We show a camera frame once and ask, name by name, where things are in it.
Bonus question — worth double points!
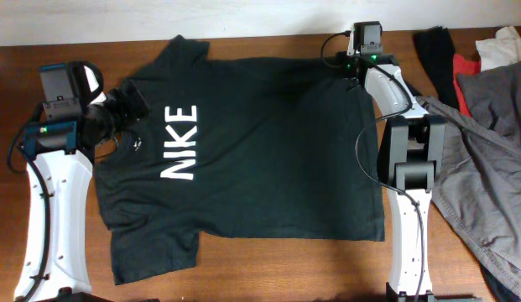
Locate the black Nike t-shirt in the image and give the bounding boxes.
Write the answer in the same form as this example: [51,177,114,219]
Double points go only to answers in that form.
[93,36,385,285]

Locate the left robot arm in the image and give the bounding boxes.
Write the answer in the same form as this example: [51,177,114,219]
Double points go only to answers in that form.
[13,81,148,301]

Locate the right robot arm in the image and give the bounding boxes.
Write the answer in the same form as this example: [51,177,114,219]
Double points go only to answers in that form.
[342,54,445,301]

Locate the black garment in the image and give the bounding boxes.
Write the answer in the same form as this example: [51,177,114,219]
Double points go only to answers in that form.
[413,26,460,110]

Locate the red garment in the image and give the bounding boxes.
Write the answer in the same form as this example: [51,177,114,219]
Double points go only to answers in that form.
[452,54,482,117]

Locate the white garment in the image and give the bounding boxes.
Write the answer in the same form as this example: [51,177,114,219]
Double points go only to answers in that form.
[475,26,521,71]

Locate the grey garment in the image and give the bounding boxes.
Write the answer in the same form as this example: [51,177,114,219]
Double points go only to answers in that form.
[418,61,521,301]

